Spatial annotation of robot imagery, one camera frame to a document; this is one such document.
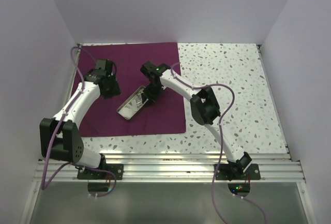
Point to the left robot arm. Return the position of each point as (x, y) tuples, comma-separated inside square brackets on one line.
[(60, 137)]

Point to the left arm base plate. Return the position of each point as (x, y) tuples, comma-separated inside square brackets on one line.
[(110, 171)]

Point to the purple cloth mat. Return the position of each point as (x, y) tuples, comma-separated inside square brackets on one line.
[(165, 116)]

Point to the aluminium rail frame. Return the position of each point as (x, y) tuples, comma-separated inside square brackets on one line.
[(199, 168)]

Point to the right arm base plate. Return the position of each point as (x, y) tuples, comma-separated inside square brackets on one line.
[(224, 172)]

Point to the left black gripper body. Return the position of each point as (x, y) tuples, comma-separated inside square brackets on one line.
[(113, 88)]

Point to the white gauze pad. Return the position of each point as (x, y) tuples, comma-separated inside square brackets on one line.
[(127, 111)]

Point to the metal tray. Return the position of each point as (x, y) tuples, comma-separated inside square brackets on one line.
[(128, 102)]

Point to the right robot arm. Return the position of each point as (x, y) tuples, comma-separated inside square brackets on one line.
[(204, 106)]

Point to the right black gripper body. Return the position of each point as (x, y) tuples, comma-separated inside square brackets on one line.
[(152, 91)]

